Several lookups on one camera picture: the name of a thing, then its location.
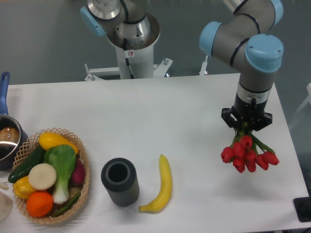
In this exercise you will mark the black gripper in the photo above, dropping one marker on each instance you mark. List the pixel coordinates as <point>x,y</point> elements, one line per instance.
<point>248,107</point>

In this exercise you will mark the red tulip bouquet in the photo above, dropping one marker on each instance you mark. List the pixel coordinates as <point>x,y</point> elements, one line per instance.
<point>248,152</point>

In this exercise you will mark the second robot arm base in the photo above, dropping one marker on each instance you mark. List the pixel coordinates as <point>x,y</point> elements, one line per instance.
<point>126,23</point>

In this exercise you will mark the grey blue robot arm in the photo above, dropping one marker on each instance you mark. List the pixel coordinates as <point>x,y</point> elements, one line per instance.
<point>246,46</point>

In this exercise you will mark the grey ribbed vase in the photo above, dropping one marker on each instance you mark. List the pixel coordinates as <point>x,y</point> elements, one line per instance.
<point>119,177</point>

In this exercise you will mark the black device at edge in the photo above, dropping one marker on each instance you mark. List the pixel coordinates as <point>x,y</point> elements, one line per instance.
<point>303,208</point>

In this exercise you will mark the yellow banana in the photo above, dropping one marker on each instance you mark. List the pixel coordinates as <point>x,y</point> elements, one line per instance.
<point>162,199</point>

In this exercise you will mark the purple sweet potato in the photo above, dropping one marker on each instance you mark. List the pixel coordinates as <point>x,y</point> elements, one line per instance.
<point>78,175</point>

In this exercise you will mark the green bok choy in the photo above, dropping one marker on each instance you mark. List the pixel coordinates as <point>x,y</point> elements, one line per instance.
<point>63,159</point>

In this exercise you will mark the green bean pod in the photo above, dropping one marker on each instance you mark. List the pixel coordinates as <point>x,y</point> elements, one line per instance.
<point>68,205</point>

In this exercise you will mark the yellow squash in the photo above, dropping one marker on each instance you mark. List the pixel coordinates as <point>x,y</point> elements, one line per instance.
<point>48,140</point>

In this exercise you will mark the woven wicker basket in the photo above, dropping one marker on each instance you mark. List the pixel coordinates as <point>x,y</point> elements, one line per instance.
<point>26,149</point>

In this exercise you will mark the green cucumber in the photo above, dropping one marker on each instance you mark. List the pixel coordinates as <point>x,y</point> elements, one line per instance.
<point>36,157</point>

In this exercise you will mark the orange fruit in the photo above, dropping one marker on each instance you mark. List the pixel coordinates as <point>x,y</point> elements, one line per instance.
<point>39,204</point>

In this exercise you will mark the yellow bell pepper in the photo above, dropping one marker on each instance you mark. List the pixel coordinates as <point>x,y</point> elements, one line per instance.
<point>23,189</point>

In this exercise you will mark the beige cloth object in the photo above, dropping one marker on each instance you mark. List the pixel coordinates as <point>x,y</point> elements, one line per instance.
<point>5,202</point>

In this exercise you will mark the white frame at right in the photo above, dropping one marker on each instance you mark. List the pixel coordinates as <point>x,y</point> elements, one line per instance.
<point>301,110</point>

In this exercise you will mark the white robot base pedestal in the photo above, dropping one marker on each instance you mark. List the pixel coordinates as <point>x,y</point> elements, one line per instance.
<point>132,64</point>

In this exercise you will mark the blue handled saucepan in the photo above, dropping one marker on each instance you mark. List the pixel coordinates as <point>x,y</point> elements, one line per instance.
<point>12,136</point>

